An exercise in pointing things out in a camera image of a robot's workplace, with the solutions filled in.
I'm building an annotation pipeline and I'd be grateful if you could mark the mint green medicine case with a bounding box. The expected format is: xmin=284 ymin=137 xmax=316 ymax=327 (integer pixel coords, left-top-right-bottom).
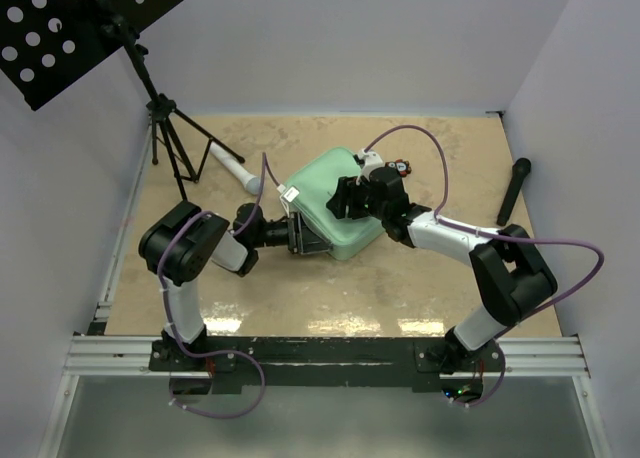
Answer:
xmin=284 ymin=146 xmax=386 ymax=263

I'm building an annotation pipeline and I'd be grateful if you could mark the red owl toy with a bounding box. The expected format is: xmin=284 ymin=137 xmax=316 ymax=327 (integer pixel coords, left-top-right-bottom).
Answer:
xmin=387 ymin=159 xmax=412 ymax=177

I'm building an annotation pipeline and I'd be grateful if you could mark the white microphone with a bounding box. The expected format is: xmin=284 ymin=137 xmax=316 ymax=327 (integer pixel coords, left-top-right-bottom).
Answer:
xmin=209 ymin=142 xmax=261 ymax=196

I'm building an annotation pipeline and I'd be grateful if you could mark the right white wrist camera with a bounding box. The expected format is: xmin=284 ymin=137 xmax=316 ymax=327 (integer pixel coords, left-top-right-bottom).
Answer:
xmin=354 ymin=149 xmax=385 ymax=179

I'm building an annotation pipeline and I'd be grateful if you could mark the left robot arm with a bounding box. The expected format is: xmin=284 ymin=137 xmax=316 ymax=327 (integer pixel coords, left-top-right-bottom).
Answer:
xmin=138 ymin=201 xmax=333 ymax=370

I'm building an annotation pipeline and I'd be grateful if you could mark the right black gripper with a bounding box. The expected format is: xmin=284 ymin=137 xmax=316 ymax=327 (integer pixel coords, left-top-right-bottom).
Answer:
xmin=325 ymin=177 xmax=388 ymax=222

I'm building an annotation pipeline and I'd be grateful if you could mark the black perforated music stand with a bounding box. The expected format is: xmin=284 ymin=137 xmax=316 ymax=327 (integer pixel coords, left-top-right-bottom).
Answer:
xmin=1 ymin=0 xmax=246 ymax=197

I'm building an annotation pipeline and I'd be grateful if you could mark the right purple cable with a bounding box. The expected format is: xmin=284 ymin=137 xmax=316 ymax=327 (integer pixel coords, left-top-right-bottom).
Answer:
xmin=364 ymin=125 xmax=605 ymax=409

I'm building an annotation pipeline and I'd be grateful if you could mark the black base frame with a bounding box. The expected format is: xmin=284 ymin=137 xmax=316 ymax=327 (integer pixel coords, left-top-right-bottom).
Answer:
xmin=148 ymin=336 xmax=505 ymax=394

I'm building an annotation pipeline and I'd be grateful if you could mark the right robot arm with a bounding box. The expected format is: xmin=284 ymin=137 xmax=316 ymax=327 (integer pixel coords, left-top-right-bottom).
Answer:
xmin=326 ymin=166 xmax=558 ymax=371

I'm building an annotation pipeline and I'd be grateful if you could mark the black microphone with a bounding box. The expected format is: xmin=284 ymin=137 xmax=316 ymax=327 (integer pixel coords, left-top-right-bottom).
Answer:
xmin=496 ymin=157 xmax=532 ymax=227

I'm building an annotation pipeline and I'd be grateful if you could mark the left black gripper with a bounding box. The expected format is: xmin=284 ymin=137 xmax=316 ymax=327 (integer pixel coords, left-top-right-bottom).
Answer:
xmin=252 ymin=211 xmax=333 ymax=255

